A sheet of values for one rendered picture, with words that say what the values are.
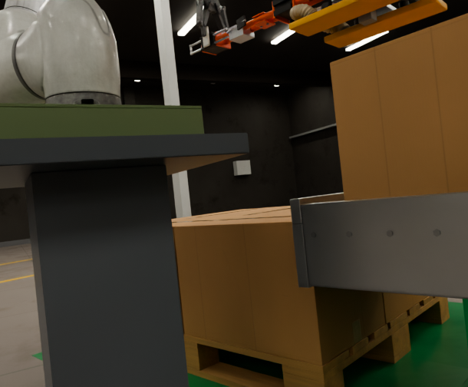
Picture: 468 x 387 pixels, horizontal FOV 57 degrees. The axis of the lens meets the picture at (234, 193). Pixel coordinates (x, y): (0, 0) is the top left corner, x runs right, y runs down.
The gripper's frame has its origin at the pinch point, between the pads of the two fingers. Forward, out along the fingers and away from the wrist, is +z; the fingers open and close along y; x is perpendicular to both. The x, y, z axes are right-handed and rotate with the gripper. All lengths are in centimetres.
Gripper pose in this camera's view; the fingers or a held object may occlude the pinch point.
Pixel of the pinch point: (214, 41)
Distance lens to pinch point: 171.5
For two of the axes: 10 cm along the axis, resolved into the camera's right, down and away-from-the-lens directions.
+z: 1.0, 9.9, -0.1
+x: -7.2, 0.8, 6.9
